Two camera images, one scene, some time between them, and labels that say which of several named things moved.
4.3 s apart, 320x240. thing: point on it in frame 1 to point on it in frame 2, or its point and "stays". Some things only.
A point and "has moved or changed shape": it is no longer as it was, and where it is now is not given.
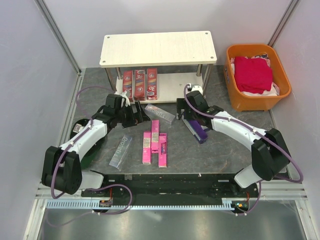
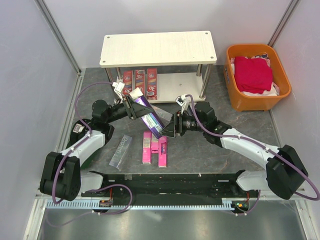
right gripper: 186,116 to 175,126
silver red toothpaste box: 127,81 stays
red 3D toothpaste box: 151,84 stays
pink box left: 146,148 stays
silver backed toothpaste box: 139,84 stays
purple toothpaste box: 196,130 has moved or changed shape
